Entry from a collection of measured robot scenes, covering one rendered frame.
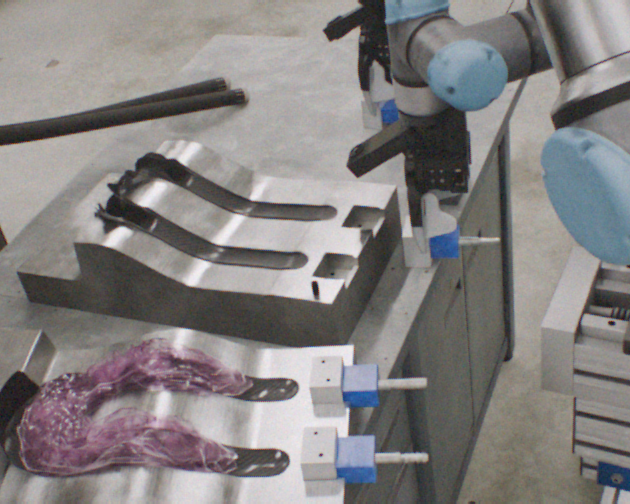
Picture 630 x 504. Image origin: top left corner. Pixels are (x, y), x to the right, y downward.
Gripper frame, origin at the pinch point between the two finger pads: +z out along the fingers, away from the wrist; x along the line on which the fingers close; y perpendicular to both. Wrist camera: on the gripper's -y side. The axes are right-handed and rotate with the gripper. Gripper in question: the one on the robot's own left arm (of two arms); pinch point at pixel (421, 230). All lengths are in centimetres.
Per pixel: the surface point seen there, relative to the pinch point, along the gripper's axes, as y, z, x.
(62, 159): -153, 85, 155
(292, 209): -18.2, -3.5, 0.3
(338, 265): -9.7, -2.2, -10.7
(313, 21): -81, 85, 260
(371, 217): -6.8, -2.4, -0.3
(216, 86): -45, 2, 49
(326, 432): -5.5, -3.5, -40.5
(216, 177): -30.4, -6.2, 4.7
